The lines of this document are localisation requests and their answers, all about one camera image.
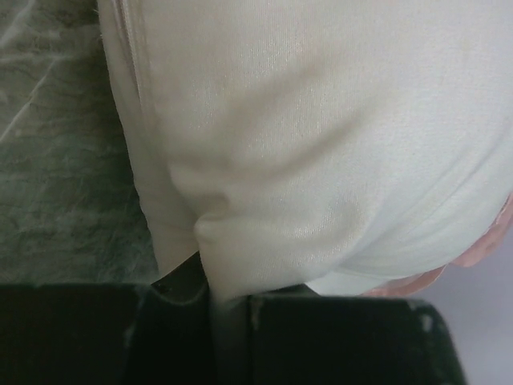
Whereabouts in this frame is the white pillow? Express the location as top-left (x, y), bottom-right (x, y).
top-left (95, 0), bottom-right (513, 302)

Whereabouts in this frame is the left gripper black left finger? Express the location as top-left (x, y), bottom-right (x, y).
top-left (1, 256), bottom-right (212, 384)

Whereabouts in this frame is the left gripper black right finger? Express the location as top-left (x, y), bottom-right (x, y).
top-left (236, 290), bottom-right (467, 385)

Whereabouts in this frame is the purple princess print pillowcase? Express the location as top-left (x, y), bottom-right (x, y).
top-left (364, 194), bottom-right (512, 297)

